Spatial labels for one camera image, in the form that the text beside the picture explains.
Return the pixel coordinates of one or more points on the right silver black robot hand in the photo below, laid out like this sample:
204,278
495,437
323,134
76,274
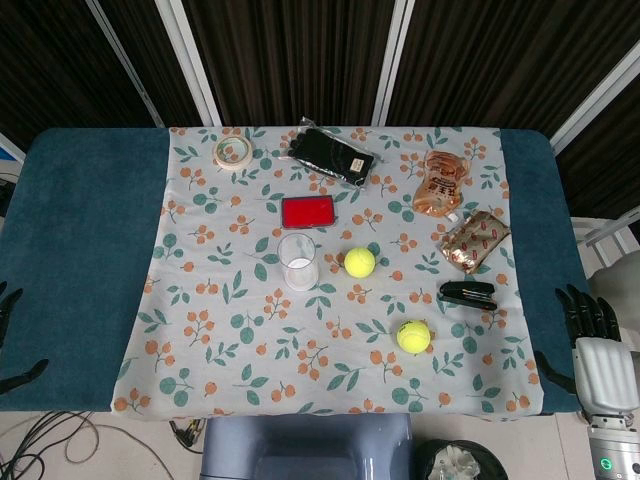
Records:
605,370

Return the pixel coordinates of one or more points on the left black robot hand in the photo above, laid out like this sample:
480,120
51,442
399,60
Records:
20,376

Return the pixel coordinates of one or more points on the yellow-green tennis ball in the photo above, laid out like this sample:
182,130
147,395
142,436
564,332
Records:
359,263
413,336

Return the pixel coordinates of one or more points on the clear plastic cup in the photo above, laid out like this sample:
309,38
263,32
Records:
299,277

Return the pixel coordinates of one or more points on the white metal rack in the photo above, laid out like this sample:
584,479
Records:
605,231

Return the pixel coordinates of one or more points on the teal blue table cover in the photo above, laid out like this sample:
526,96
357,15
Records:
85,240

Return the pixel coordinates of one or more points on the black stapler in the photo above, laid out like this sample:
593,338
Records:
467,295

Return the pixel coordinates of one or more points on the gold foil snack packet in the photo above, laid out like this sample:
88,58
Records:
475,241

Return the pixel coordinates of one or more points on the black trash bin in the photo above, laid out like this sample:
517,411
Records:
425,460

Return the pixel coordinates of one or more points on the floral printed tablecloth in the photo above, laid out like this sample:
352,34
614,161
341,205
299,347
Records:
240,300

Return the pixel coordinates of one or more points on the orange spouted snack pouch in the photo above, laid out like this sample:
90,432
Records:
440,187

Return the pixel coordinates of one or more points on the blue-grey robot torso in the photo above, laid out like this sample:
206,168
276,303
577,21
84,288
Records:
300,445

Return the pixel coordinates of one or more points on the beige masking tape roll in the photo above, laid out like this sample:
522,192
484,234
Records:
220,159

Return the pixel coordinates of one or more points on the red ink stamp pad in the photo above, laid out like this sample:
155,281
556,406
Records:
306,212

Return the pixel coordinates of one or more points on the black gloves in plastic bag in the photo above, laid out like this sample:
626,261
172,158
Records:
327,152

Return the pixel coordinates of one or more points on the white partition frame post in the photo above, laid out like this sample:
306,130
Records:
127,65
595,102
190,60
392,65

